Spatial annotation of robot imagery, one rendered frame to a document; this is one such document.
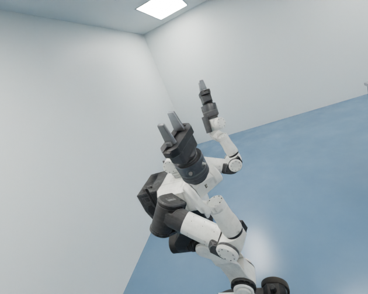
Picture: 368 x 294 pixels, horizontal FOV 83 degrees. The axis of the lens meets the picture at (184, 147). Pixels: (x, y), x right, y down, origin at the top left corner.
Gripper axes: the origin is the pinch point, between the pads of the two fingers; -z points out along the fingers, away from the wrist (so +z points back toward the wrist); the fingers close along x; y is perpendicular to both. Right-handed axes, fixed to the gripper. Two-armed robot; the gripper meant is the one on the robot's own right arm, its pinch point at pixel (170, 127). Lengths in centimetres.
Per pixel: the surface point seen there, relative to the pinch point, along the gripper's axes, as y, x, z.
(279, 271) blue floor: -3, 36, 185
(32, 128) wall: -177, 31, 11
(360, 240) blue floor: 54, 81, 190
